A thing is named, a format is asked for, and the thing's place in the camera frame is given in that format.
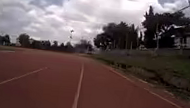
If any group of dark trees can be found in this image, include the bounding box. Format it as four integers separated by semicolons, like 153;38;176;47
92;0;190;59

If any floodlight mast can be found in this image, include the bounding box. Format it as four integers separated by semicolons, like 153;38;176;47
67;28;75;48

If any row of distant trees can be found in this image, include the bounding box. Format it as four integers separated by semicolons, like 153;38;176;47
0;30;94;55

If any red running track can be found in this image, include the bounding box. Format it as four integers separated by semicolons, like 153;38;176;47
0;45;190;108

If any pale building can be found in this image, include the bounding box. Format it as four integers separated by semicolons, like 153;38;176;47
170;25;190;52

